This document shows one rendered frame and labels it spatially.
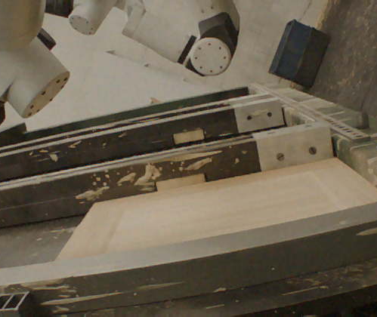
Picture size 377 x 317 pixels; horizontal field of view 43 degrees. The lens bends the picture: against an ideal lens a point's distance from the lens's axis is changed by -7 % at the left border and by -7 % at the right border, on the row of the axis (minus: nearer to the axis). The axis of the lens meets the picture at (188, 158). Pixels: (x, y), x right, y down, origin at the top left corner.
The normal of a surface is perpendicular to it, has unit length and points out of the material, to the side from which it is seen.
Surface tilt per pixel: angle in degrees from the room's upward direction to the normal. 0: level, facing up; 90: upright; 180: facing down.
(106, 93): 90
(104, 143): 90
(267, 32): 90
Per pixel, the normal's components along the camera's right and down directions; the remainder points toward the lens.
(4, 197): -0.02, 0.19
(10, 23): 0.25, 0.96
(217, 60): -0.15, 0.49
